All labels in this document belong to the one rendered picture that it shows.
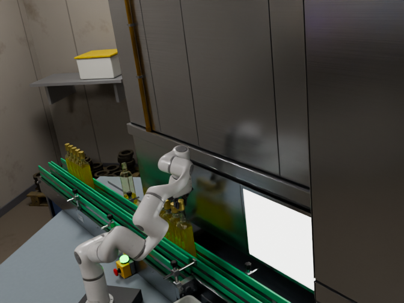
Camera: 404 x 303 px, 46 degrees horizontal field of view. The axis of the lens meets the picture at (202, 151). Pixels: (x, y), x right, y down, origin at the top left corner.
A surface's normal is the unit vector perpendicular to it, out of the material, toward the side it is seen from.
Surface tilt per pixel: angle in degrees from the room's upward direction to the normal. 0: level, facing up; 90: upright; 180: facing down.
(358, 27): 90
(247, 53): 90
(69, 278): 0
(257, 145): 90
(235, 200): 90
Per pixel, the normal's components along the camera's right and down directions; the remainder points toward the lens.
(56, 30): -0.29, 0.38
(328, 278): -0.79, 0.31
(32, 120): 0.95, 0.00
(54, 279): -0.12, -0.92
